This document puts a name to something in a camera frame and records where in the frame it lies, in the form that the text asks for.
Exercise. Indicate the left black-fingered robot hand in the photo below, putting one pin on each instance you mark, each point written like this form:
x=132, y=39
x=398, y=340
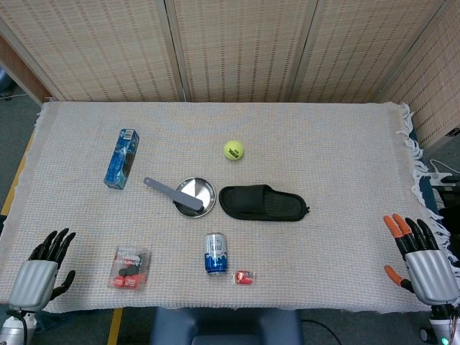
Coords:
x=34, y=280

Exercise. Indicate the right orange-tipped robot hand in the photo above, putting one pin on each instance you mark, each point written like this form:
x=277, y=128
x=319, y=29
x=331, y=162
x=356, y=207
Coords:
x=429, y=273

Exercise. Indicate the black slipper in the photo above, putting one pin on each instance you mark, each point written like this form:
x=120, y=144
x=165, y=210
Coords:
x=266, y=203

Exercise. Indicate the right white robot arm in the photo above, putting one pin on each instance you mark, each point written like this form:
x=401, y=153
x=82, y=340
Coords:
x=443, y=323

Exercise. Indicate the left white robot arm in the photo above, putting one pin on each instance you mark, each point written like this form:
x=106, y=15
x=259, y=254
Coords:
x=14, y=328

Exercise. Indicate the clear blister pack red items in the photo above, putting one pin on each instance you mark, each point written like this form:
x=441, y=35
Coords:
x=129, y=267

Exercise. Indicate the white power strip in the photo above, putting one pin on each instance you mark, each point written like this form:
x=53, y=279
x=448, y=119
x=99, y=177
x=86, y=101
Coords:
x=440, y=176

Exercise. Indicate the blue cardboard box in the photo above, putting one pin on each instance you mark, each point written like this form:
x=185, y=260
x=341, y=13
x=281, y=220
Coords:
x=121, y=160

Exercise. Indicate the beige woven tablecloth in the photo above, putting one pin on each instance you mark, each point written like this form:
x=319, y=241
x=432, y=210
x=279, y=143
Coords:
x=323, y=161

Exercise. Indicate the red candy packet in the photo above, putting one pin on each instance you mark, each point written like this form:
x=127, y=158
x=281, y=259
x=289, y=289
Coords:
x=245, y=277

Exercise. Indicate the blue and silver drink can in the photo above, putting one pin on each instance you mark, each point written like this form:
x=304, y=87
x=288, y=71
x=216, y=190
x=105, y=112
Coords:
x=216, y=253

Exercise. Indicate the round steel plate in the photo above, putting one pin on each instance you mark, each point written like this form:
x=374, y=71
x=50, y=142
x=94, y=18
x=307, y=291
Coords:
x=201, y=192

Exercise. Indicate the beige woven screen panel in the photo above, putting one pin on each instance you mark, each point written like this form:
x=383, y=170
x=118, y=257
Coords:
x=93, y=46
x=435, y=79
x=366, y=46
x=244, y=46

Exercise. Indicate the brown woven screen panel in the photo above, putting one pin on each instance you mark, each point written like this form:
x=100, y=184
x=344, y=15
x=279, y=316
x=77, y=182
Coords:
x=21, y=75

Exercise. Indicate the yellow tennis ball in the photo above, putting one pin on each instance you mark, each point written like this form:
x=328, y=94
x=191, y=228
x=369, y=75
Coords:
x=234, y=150

